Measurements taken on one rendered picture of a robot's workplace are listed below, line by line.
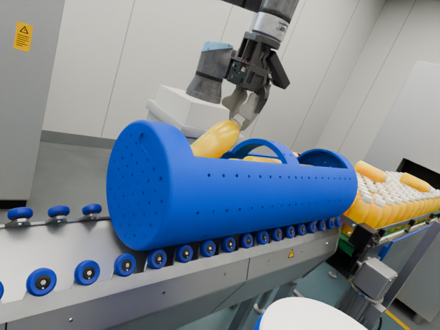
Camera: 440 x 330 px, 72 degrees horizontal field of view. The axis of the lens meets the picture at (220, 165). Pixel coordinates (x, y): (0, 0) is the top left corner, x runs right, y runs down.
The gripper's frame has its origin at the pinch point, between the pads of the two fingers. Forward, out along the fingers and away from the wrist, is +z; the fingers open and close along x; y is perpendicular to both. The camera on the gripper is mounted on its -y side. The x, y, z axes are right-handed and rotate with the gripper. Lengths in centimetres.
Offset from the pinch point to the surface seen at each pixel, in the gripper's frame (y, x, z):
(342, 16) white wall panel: -409, -251, -139
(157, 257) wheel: 19.3, 9.5, 30.7
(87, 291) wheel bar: 33.6, 10.3, 34.8
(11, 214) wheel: 43, -10, 30
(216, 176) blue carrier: 12.0, 10.2, 9.9
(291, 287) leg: -61, 9, 67
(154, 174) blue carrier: 23.7, 5.5, 12.2
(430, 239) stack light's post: -107, 36, 27
